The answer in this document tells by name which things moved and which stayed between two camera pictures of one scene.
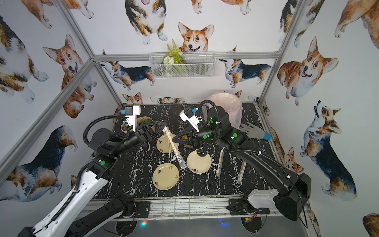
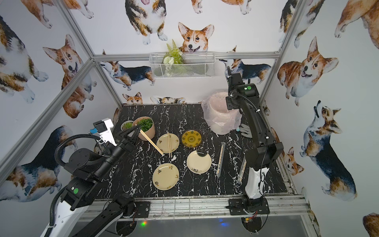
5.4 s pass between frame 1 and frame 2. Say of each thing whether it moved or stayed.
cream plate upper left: stayed
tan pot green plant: stayed
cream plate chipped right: stayed
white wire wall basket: stayed
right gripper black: moved
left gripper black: moved
